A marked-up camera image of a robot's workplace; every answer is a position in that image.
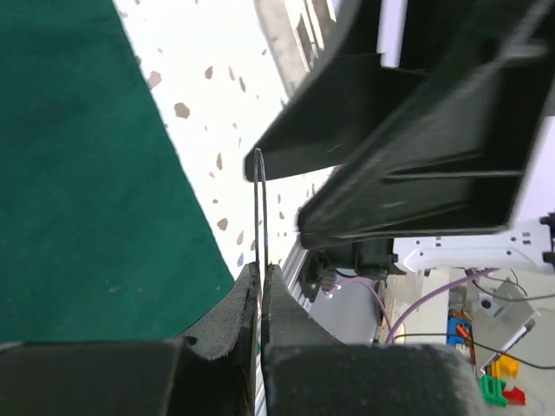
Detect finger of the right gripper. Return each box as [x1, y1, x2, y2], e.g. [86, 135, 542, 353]
[255, 54, 429, 180]
[297, 1, 554, 249]

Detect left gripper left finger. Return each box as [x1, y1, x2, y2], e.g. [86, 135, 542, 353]
[1, 263, 260, 415]

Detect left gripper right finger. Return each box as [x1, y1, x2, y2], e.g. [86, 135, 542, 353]
[262, 265, 488, 416]

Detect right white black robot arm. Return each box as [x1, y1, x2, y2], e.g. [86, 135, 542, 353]
[243, 1, 554, 277]

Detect green surgical cloth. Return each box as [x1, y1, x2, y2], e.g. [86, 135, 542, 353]
[1, 1, 233, 342]

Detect cluttered workbench items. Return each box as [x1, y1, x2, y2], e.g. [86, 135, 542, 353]
[445, 275, 539, 409]

